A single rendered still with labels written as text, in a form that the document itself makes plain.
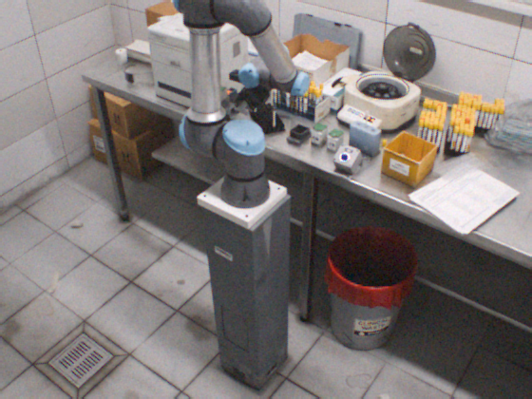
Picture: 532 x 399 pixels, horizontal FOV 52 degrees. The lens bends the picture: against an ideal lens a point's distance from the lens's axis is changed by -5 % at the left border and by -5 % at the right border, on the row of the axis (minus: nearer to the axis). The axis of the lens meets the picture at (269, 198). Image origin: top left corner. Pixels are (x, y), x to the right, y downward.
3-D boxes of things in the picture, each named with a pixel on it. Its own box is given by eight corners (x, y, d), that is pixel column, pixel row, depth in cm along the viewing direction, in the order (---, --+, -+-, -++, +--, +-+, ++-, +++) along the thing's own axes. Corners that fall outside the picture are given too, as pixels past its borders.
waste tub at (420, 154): (379, 173, 186) (382, 147, 180) (399, 155, 194) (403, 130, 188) (414, 189, 179) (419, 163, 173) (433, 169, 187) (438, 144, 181)
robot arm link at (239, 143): (250, 183, 162) (249, 143, 153) (212, 168, 168) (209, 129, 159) (273, 162, 170) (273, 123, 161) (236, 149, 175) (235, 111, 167)
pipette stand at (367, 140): (345, 150, 196) (347, 125, 190) (356, 142, 200) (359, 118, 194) (370, 161, 191) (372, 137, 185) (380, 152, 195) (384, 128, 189)
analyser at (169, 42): (154, 95, 228) (145, 27, 209) (199, 69, 245) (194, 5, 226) (211, 117, 214) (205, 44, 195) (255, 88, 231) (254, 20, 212)
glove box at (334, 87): (313, 105, 220) (313, 84, 214) (344, 82, 235) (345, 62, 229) (340, 115, 215) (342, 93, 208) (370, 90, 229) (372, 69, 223)
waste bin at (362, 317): (301, 332, 244) (304, 260, 215) (344, 280, 266) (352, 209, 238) (378, 373, 226) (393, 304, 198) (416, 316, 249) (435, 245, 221)
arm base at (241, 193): (242, 216, 166) (241, 188, 160) (211, 192, 175) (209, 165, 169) (280, 194, 174) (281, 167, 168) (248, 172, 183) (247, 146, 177)
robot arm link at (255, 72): (265, 73, 171) (284, 59, 178) (235, 65, 176) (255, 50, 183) (265, 95, 176) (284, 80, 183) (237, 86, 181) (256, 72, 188)
